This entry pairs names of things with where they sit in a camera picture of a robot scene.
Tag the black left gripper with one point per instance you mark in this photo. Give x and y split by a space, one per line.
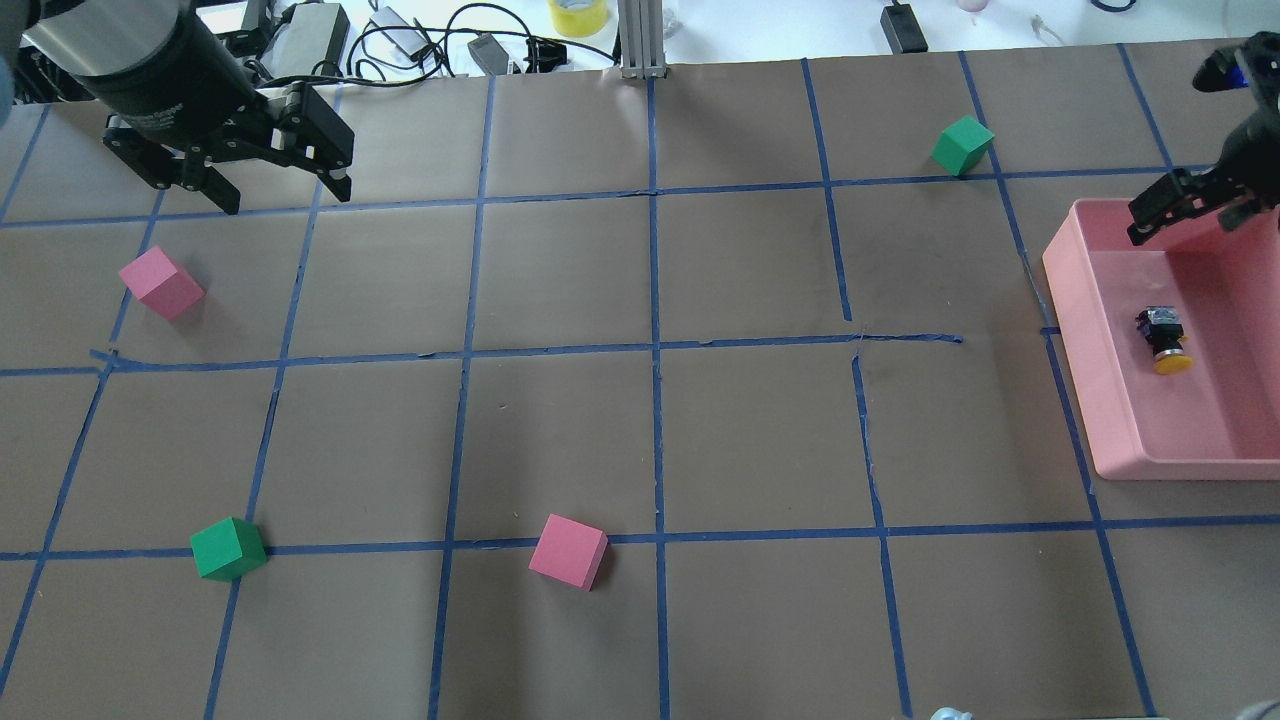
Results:
172 75

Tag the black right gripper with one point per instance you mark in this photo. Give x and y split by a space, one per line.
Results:
1252 148

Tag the yellow push button switch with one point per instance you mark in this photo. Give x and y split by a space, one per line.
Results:
1160 327

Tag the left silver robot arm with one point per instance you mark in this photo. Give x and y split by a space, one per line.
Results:
76 35

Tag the pink foam cube far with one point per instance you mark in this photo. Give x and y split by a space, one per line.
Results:
161 284

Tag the pink foam cube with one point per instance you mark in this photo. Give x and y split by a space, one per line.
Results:
161 284
569 552

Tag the pink plastic bin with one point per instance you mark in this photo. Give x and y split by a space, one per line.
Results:
1218 420

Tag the green foam cube near bin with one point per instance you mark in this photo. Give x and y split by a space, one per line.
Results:
960 146

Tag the black power adapter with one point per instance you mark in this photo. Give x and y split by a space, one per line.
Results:
902 29

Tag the yellow tape roll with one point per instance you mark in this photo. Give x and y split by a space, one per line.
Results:
578 18

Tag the aluminium frame post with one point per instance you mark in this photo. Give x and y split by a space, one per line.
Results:
642 43

